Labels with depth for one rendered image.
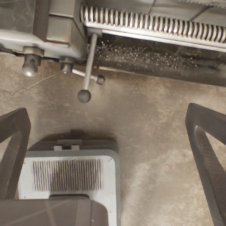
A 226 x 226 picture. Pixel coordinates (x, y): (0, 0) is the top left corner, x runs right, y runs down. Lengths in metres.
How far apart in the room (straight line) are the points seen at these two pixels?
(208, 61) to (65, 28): 0.63
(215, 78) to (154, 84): 0.44
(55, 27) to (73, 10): 0.05
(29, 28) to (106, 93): 0.89
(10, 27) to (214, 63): 0.76
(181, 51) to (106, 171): 0.65
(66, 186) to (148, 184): 0.54
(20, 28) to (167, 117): 1.04
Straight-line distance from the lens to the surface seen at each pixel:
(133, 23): 0.55
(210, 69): 0.94
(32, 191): 1.18
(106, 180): 1.08
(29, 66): 0.48
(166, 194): 1.45
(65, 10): 0.48
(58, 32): 0.47
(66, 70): 0.66
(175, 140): 1.34
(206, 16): 0.70
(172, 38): 0.62
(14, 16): 0.42
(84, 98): 0.57
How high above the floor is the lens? 1.24
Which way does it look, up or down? 84 degrees down
